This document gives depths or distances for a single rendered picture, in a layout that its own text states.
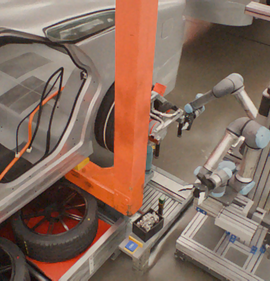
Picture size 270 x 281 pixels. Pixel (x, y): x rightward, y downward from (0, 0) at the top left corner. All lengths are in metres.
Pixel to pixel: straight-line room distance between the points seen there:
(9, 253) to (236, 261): 1.69
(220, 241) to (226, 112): 2.14
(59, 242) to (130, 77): 1.32
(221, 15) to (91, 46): 2.90
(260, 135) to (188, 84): 3.20
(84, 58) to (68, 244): 1.30
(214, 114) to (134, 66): 2.91
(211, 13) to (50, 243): 3.56
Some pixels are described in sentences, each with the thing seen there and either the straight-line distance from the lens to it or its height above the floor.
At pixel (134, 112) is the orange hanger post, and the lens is 2.33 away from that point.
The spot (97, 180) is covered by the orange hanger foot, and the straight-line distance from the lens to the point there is 3.02.
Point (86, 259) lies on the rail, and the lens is 2.97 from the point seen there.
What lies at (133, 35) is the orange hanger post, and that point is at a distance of 2.11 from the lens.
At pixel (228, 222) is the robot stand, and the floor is 0.73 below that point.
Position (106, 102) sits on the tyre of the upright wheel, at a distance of 3.12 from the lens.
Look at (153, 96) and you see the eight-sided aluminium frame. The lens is 3.16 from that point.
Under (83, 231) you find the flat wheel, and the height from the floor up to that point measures 0.50.
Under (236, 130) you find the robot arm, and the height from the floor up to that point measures 1.40.
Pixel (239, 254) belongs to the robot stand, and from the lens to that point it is 3.34.
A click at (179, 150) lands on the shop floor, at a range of 4.38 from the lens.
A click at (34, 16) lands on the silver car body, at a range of 2.47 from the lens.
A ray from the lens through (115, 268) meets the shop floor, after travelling 3.38.
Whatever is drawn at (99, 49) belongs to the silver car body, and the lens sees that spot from 2.75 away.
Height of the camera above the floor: 2.87
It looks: 40 degrees down
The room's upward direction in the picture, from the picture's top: 3 degrees clockwise
